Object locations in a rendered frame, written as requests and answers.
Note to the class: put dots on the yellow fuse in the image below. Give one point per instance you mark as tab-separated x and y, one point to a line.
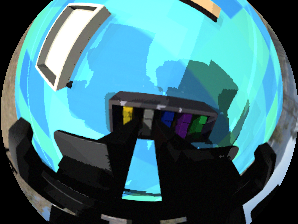
128	113

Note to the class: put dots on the white fuse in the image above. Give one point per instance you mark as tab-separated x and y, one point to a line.
148	114

